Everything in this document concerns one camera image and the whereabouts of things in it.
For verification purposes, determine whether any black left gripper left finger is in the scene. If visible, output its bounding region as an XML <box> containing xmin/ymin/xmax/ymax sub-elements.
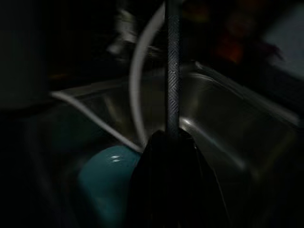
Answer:
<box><xmin>127</xmin><ymin>0</ymin><xmax>174</xmax><ymax>228</ymax></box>

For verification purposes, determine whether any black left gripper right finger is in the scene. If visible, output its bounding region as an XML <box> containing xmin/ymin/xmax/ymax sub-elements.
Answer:
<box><xmin>173</xmin><ymin>0</ymin><xmax>225</xmax><ymax>228</ymax></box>

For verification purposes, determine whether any teal plate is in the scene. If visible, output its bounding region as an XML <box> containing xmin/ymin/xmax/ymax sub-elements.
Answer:
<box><xmin>76</xmin><ymin>145</ymin><xmax>143</xmax><ymax>228</ymax></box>

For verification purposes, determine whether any stainless steel sink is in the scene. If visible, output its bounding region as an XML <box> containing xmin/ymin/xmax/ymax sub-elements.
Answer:
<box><xmin>23</xmin><ymin>59</ymin><xmax>301</xmax><ymax>228</ymax></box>

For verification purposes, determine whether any white purifier hose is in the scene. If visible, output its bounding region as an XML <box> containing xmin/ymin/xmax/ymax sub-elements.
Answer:
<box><xmin>50</xmin><ymin>91</ymin><xmax>143</xmax><ymax>153</ymax></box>

